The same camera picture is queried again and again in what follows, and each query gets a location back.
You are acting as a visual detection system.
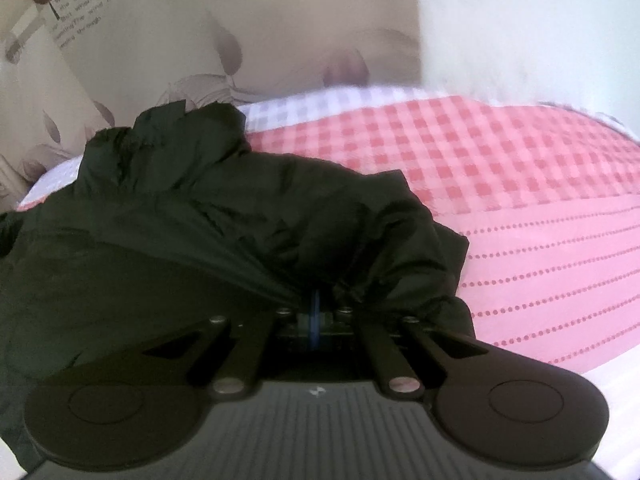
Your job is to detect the beige leaf print curtain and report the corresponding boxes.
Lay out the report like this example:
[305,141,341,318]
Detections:
[0,0,422,211]

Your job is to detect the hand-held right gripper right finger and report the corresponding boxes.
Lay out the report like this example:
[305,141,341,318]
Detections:
[316,305,482,397]

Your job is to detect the bed with pink checked sheet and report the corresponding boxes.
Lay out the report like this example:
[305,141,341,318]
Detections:
[15,85,640,480]

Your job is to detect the black jacket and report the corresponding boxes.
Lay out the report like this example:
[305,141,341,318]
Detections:
[0,100,476,466]

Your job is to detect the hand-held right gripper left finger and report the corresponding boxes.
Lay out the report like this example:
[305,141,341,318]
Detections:
[141,305,315,397]

